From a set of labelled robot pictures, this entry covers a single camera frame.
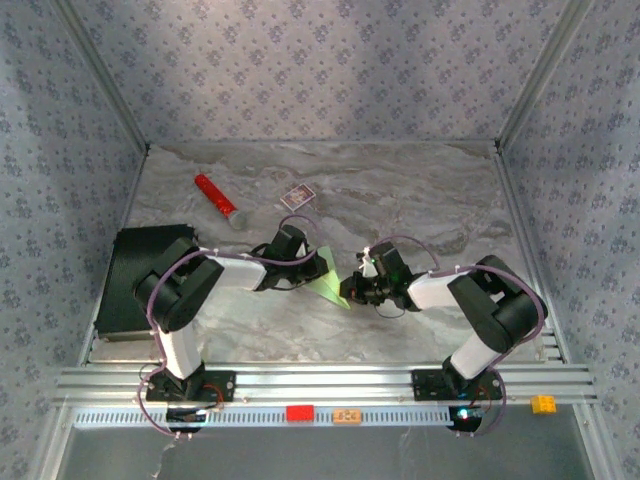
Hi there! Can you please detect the light green paper sheet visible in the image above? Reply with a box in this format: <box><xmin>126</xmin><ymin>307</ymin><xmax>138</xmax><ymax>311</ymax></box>
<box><xmin>302</xmin><ymin>244</ymin><xmax>354</xmax><ymax>311</ymax></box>

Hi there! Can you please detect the black ribbed case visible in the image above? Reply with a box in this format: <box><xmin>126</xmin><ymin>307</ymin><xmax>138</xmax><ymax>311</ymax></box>
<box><xmin>94</xmin><ymin>224</ymin><xmax>196</xmax><ymax>344</ymax></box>

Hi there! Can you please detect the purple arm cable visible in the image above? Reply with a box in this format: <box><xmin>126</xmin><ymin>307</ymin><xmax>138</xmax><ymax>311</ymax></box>
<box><xmin>135</xmin><ymin>213</ymin><xmax>324</xmax><ymax>441</ymax></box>
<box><xmin>367</xmin><ymin>233</ymin><xmax>550</xmax><ymax>439</ymax></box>

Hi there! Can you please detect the black controller board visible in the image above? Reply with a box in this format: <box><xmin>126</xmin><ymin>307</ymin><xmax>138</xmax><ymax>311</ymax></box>
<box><xmin>448</xmin><ymin>405</ymin><xmax>485</xmax><ymax>432</ymax></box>
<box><xmin>165</xmin><ymin>407</ymin><xmax>209</xmax><ymax>434</ymax></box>

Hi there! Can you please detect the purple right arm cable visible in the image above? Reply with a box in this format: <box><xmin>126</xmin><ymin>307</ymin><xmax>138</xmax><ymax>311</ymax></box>
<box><xmin>367</xmin><ymin>233</ymin><xmax>550</xmax><ymax>439</ymax></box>

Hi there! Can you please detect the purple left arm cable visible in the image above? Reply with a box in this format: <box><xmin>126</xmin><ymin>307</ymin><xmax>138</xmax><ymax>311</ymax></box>
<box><xmin>135</xmin><ymin>213</ymin><xmax>324</xmax><ymax>441</ymax></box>

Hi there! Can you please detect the aluminium frame post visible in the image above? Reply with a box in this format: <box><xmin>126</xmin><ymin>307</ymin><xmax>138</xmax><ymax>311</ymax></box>
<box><xmin>38</xmin><ymin>404</ymin><xmax>76</xmax><ymax>480</ymax></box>
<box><xmin>569</xmin><ymin>404</ymin><xmax>614</xmax><ymax>480</ymax></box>
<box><xmin>494</xmin><ymin>0</ymin><xmax>599</xmax><ymax>151</ymax></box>

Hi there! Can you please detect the aluminium table side rail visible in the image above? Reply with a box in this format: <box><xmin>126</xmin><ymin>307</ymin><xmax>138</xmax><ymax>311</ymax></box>
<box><xmin>492</xmin><ymin>142</ymin><xmax>569</xmax><ymax>364</ymax></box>
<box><xmin>77</xmin><ymin>144</ymin><xmax>151</xmax><ymax>366</ymax></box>

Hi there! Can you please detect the slotted cable duct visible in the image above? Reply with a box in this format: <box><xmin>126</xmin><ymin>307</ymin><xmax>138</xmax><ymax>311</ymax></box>
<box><xmin>72</xmin><ymin>405</ymin><xmax>454</xmax><ymax>430</ymax></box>

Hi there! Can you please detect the aluminium mounting rail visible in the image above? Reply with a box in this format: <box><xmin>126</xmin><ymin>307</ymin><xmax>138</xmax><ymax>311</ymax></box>
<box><xmin>49</xmin><ymin>363</ymin><xmax>600</xmax><ymax>407</ymax></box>

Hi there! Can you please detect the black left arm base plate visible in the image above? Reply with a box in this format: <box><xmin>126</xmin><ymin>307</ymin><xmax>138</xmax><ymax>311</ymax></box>
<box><xmin>144</xmin><ymin>368</ymin><xmax>237</xmax><ymax>404</ymax></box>

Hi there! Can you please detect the red toy brick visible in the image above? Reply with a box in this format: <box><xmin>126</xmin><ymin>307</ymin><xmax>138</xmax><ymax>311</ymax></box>
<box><xmin>285</xmin><ymin>404</ymin><xmax>316</xmax><ymax>424</ymax></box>

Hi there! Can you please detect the purple playing card box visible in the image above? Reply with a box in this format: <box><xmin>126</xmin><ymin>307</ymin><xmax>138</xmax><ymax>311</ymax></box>
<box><xmin>279</xmin><ymin>182</ymin><xmax>317</xmax><ymax>211</ymax></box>

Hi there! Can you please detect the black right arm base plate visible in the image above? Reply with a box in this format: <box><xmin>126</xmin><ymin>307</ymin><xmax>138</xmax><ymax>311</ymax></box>
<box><xmin>411</xmin><ymin>368</ymin><xmax>504</xmax><ymax>403</ymax></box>

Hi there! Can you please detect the red glitter tube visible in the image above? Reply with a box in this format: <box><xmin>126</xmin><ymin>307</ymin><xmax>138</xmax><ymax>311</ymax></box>
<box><xmin>193</xmin><ymin>173</ymin><xmax>250</xmax><ymax>230</ymax></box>

